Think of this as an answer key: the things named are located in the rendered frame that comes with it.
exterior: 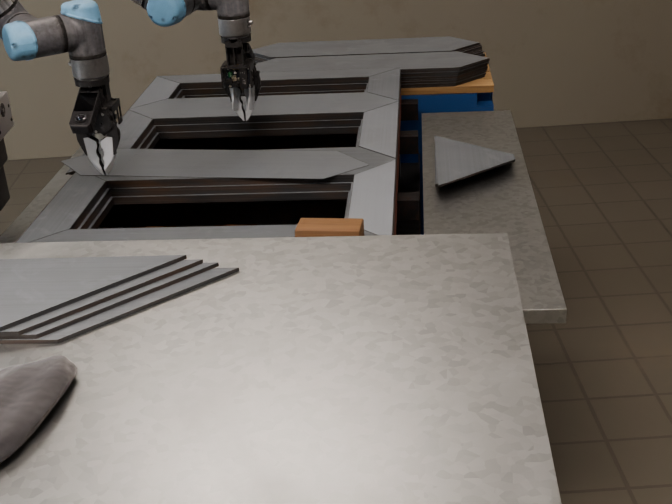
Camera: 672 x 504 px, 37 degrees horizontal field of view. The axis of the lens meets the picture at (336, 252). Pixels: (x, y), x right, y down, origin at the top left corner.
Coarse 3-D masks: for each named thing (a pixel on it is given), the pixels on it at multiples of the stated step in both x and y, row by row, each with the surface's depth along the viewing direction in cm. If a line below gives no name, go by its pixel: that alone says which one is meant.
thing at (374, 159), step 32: (192, 96) 293; (224, 96) 293; (160, 128) 263; (192, 128) 263; (224, 128) 262; (256, 128) 262; (288, 128) 261; (320, 128) 259; (352, 128) 259; (384, 160) 225; (128, 192) 223; (160, 192) 223; (192, 192) 222; (224, 192) 222; (256, 192) 221; (288, 192) 220; (320, 192) 219; (96, 224) 212
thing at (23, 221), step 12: (72, 156) 296; (60, 180) 278; (48, 192) 271; (36, 204) 263; (24, 216) 256; (36, 216) 256; (12, 228) 249; (24, 228) 249; (0, 240) 243; (12, 240) 243
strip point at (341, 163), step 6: (336, 156) 229; (342, 156) 229; (348, 156) 229; (336, 162) 225; (342, 162) 225; (348, 162) 225; (354, 162) 225; (360, 162) 225; (330, 168) 222; (336, 168) 222; (342, 168) 222; (348, 168) 222; (354, 168) 221; (324, 174) 219; (330, 174) 219; (336, 174) 219
